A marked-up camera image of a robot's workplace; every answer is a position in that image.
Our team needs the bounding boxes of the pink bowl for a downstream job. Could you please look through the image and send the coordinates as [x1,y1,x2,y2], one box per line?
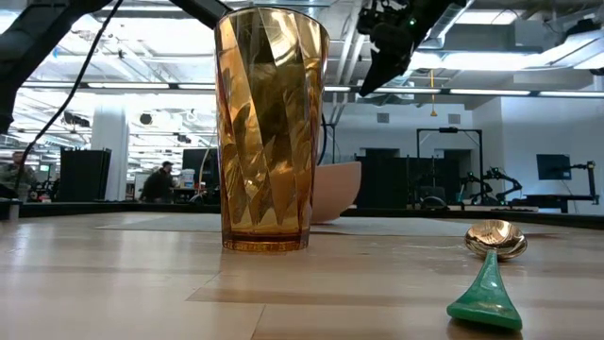
[309,161,363,226]

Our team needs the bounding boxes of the dark background monitor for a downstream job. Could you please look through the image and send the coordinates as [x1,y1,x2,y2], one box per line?
[180,147,221,191]

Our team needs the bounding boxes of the green-handled gold spoon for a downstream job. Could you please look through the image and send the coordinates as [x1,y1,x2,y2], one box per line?
[445,218,529,332]

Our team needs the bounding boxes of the black metal table frame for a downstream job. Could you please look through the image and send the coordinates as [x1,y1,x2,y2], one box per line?
[0,199,604,231]

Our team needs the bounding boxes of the white pillar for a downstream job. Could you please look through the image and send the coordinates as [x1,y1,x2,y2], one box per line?
[91,96,130,203]

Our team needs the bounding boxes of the black monitor on stand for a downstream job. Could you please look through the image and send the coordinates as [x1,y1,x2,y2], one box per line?
[523,153,601,213]

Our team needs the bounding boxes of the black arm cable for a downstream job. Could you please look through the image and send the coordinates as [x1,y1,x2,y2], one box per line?
[12,0,125,193]

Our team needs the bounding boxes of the black background robot arms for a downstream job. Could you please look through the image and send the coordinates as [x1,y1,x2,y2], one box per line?
[458,166,525,207]

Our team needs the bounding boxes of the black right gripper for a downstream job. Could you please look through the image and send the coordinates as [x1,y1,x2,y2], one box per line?
[356,0,417,98]

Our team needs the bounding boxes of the black background rig frame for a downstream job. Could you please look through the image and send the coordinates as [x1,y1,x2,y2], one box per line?
[415,126,484,205]

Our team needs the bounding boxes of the amber faceted plastic cup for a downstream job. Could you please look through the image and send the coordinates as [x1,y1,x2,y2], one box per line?
[213,5,331,253]

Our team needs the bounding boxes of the person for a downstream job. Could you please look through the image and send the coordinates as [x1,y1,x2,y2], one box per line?
[139,160,176,204]
[0,150,38,200]

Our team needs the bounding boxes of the black cabinet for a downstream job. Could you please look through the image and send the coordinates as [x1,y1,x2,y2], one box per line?
[59,147,113,203]

